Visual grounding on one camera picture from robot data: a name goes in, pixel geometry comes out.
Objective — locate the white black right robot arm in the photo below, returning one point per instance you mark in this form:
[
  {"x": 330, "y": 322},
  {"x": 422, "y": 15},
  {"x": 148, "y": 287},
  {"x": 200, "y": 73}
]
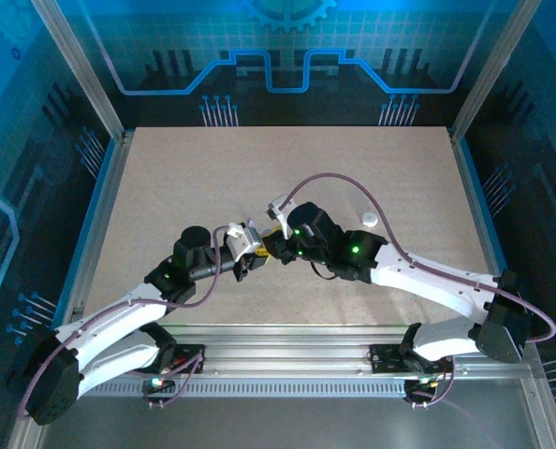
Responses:
[{"x": 428, "y": 280}]

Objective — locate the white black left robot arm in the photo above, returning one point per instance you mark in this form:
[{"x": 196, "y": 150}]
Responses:
[{"x": 114, "y": 318}]

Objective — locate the small white round object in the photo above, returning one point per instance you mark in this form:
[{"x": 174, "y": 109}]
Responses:
[{"x": 368, "y": 219}]

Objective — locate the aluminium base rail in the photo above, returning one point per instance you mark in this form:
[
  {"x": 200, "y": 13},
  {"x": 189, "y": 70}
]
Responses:
[{"x": 282, "y": 351}]

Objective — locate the aluminium table side rail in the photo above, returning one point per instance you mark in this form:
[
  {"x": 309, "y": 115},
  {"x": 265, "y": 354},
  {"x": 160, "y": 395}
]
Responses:
[
  {"x": 480, "y": 224},
  {"x": 102, "y": 224}
]

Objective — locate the aluminium frame post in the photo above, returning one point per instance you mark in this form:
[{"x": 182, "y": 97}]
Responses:
[
  {"x": 79, "y": 70},
  {"x": 493, "y": 70}
]

